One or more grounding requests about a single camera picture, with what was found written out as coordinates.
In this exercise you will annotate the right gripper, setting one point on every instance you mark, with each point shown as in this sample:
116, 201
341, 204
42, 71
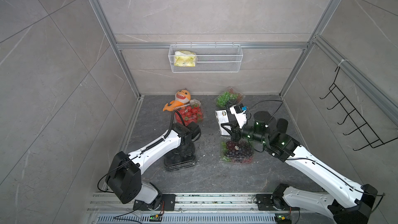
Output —
235, 130

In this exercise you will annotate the white sticker sheet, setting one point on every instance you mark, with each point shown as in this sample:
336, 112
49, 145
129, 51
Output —
222, 117

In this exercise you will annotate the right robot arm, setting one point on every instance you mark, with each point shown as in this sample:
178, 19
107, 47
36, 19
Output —
344, 201

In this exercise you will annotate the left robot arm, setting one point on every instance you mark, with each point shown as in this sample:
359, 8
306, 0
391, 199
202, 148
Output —
175, 146

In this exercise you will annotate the black fruit box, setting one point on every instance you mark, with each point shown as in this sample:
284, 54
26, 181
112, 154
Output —
180, 158

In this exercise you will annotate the green grape box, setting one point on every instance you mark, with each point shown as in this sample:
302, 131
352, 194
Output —
229, 98

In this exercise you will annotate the purple grape box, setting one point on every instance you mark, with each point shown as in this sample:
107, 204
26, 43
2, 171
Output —
239, 152

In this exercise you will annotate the strawberry box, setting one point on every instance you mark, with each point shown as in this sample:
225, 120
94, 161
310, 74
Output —
191, 112

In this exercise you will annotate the black oval object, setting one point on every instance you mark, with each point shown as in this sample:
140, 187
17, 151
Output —
282, 125

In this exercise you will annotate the orange shark plush toy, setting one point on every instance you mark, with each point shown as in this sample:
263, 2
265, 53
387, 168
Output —
182, 97

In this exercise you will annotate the yellow packet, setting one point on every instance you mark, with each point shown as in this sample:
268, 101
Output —
185, 59

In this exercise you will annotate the black hook rack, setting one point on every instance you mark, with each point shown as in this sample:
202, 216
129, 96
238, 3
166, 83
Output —
361, 125

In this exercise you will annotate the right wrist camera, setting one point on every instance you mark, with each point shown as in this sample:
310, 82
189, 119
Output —
239, 111

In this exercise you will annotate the white wire basket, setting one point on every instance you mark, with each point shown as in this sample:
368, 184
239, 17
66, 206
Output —
211, 58

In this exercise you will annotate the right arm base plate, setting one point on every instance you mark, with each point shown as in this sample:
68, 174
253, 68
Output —
267, 202

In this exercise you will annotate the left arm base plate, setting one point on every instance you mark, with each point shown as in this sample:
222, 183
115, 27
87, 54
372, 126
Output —
164, 202

